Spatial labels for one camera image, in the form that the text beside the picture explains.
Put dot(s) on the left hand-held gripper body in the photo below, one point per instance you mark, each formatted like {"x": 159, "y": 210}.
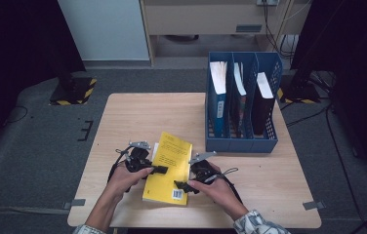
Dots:
{"x": 137, "y": 159}

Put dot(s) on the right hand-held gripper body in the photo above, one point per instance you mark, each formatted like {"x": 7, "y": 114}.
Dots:
{"x": 204, "y": 170}

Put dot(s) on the yellow book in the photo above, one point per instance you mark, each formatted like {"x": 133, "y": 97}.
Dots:
{"x": 168, "y": 156}

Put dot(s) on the blue file rack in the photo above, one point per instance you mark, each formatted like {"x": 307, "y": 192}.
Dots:
{"x": 236, "y": 146}

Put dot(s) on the blue book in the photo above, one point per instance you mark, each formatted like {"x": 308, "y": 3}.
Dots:
{"x": 219, "y": 97}

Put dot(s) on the black book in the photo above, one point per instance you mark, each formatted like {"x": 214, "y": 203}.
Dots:
{"x": 263, "y": 110}

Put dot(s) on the teal illustrated book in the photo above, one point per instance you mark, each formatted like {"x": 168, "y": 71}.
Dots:
{"x": 239, "y": 81}

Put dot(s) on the person's left hand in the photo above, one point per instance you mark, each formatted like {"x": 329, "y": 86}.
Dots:
{"x": 123, "y": 183}

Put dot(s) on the person's right hand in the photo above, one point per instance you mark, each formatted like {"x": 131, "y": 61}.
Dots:
{"x": 220, "y": 195}

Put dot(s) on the grey tape piece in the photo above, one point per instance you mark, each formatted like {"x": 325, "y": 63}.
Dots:
{"x": 313, "y": 205}
{"x": 75, "y": 203}

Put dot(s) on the black striped stand base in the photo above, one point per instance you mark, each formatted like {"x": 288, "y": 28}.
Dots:
{"x": 302, "y": 92}
{"x": 74, "y": 92}

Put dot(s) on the white panel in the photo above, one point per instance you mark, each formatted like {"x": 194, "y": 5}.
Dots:
{"x": 106, "y": 29}

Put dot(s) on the grey cabinet label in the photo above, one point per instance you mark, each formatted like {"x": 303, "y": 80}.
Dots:
{"x": 249, "y": 28}

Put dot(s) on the beige cabinet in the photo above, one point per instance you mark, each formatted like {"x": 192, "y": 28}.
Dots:
{"x": 197, "y": 19}

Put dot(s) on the black curtain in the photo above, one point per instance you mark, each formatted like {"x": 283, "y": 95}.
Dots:
{"x": 360, "y": 48}
{"x": 15, "y": 48}

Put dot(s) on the white power strip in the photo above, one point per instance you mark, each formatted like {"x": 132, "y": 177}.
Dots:
{"x": 267, "y": 2}

